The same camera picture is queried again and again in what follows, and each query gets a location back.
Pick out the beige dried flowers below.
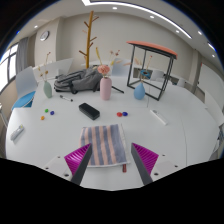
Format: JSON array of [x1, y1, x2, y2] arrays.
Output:
[[37, 50, 53, 83]]

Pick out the black rectangular box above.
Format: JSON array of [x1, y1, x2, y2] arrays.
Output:
[[78, 102, 101, 121]]

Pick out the black-framed orange-topped side table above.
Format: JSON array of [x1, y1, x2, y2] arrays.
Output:
[[126, 40, 179, 102]]

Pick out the thin dried flower stems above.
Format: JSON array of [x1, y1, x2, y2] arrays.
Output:
[[133, 54, 154, 84]]

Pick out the grey curtain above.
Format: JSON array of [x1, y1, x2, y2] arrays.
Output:
[[14, 36, 30, 76]]

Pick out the grey backpack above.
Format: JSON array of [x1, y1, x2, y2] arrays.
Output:
[[53, 67, 104, 95]]

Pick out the window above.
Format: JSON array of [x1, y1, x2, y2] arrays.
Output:
[[0, 43, 19, 93]]

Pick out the pink flower bouquet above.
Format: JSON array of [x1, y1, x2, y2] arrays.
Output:
[[95, 46, 122, 79]]

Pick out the recessed ceiling spotlights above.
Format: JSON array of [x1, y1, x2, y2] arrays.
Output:
[[33, 5, 217, 58]]

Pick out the white whiteboard eraser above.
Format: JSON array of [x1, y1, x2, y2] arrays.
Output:
[[149, 109, 168, 126]]

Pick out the round wall clock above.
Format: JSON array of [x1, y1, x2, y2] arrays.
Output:
[[39, 30, 50, 42]]

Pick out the black and white marker pen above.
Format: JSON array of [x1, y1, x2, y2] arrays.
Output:
[[59, 94, 74, 103]]

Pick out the pink vase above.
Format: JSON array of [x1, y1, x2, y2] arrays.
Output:
[[99, 76, 113, 101]]

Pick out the green vase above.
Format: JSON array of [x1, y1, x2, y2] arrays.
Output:
[[43, 80, 53, 99]]

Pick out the white remote control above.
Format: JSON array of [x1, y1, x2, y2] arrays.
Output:
[[9, 124, 25, 142]]

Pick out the white chair with blue cushion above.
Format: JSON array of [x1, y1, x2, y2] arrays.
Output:
[[11, 65, 38, 111]]

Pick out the wooden tree coat rack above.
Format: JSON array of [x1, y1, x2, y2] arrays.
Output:
[[78, 10, 100, 70]]

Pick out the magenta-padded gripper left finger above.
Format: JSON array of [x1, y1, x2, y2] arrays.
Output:
[[42, 143, 93, 186]]

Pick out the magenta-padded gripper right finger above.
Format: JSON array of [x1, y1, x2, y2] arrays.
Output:
[[129, 142, 183, 186]]

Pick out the long ceiling light strip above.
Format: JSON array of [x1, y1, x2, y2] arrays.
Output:
[[81, 0, 193, 39]]

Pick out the blue vase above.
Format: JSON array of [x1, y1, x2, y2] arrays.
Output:
[[133, 81, 147, 101]]

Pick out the grey striped towel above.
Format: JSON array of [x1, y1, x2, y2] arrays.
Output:
[[78, 123, 129, 173]]

